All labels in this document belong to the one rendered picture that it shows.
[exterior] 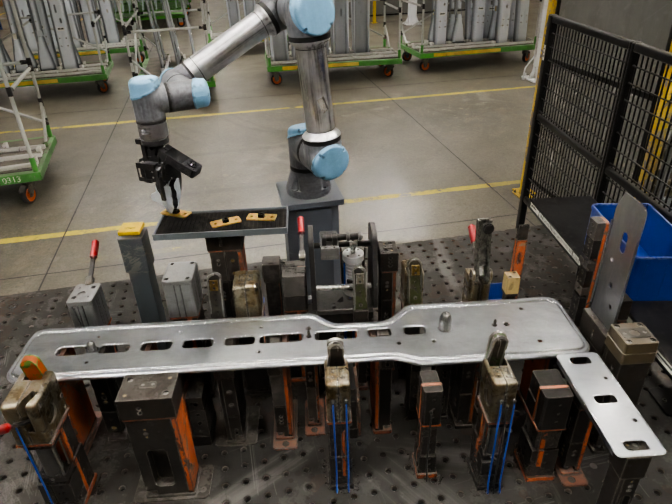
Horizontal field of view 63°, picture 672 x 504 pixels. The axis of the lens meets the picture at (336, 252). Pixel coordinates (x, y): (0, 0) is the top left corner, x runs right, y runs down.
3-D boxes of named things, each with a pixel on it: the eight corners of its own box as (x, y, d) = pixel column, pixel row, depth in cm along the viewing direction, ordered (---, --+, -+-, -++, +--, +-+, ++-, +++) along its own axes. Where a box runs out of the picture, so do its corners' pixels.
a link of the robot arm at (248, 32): (286, -28, 157) (147, 71, 152) (301, -26, 148) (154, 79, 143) (305, 9, 164) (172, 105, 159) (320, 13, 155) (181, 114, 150)
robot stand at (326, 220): (284, 276, 214) (275, 181, 194) (335, 269, 218) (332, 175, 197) (291, 306, 197) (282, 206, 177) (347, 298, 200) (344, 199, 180)
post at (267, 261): (274, 375, 166) (260, 264, 146) (274, 364, 171) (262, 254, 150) (290, 374, 167) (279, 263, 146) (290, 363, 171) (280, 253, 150)
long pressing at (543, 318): (-5, 393, 123) (-8, 388, 122) (36, 330, 142) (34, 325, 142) (595, 355, 128) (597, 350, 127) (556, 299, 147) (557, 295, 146)
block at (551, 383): (521, 486, 131) (540, 402, 117) (506, 448, 141) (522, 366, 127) (560, 483, 132) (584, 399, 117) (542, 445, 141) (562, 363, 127)
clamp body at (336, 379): (323, 497, 130) (316, 391, 113) (321, 455, 141) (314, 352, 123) (361, 494, 131) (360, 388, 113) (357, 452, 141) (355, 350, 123)
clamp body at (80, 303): (93, 406, 158) (57, 305, 139) (105, 379, 167) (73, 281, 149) (126, 404, 158) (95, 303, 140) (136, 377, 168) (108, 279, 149)
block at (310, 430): (305, 436, 146) (298, 353, 131) (304, 400, 157) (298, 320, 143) (325, 435, 146) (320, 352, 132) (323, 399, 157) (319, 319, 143)
